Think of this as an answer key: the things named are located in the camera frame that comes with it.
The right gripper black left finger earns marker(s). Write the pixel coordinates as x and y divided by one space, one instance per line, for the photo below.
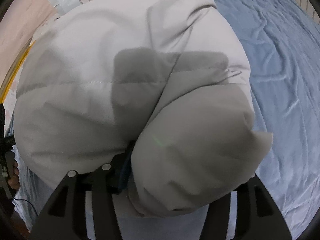
64 214

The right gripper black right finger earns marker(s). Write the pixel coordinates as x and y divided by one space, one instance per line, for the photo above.
257 215

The white puffer jacket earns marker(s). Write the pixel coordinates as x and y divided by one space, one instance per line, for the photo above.
170 75

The person's left hand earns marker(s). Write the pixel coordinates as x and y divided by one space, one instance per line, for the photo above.
14 181

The yellow mattress edge strip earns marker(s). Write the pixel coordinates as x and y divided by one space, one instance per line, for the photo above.
10 76

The blue bed sheet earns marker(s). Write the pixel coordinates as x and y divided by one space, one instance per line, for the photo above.
281 43

